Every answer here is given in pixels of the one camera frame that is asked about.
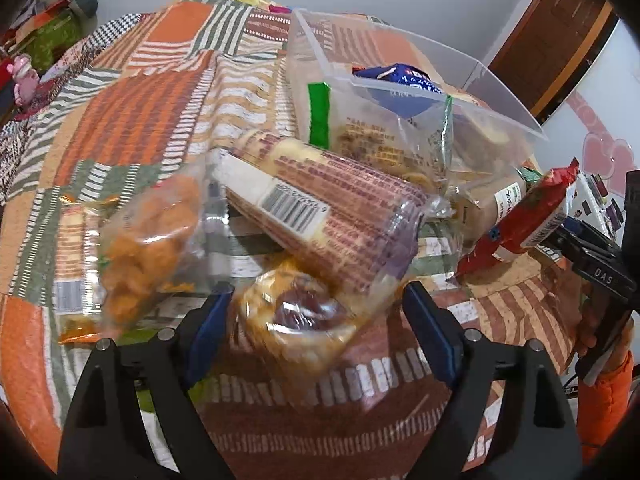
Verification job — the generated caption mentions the brown wooden door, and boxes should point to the brown wooden door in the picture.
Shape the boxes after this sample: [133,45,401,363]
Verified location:
[489,0,618,124]

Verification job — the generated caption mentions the blue cookie packet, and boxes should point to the blue cookie packet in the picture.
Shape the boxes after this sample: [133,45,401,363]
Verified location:
[352,63,446,119]

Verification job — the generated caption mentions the orange sleeved right forearm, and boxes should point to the orange sleeved right forearm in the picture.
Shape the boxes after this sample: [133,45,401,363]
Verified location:
[577,350,634,465]

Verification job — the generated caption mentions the long clear cookie sleeve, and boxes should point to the long clear cookie sleeve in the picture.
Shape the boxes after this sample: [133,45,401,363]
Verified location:
[214,130,450,304]

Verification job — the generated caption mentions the right hand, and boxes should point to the right hand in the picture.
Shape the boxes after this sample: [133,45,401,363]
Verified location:
[572,278,636,361]

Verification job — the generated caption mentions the green patterned bag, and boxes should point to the green patterned bag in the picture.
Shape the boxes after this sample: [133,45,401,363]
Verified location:
[16,9,84,75]

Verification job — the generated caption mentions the pink plush toy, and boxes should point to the pink plush toy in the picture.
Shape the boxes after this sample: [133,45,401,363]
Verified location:
[12,54,39,107]

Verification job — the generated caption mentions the yellow biscuit jelly cup pack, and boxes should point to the yellow biscuit jelly cup pack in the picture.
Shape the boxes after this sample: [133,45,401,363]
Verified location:
[238,258,359,382]

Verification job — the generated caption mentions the clear plastic storage bin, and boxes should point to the clear plastic storage bin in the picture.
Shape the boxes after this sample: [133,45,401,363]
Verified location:
[286,10,544,194]

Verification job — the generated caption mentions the green-edged clear snack bag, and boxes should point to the green-edged clear snack bag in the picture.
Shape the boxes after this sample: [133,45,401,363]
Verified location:
[307,82,454,195]

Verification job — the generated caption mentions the pink heart wall decal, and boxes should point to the pink heart wall decal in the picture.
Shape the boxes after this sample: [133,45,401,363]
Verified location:
[566,90,638,197]

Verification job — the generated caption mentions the orange fried snack bag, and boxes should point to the orange fried snack bag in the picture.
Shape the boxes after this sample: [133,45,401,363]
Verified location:
[100,156,207,330]

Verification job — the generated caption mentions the patchwork striped blanket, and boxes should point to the patchwork striped blanket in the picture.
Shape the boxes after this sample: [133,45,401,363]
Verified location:
[0,0,586,480]

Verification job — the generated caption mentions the clear tan-label biscuit pack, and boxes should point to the clear tan-label biscuit pack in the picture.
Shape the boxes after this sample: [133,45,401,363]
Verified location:
[449,166,541,254]

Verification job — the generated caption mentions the red snack packet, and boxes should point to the red snack packet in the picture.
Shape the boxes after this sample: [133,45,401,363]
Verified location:
[456,158,579,276]

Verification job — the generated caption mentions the white mini fridge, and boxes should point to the white mini fridge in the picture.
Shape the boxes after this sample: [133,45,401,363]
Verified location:
[539,168,624,246]

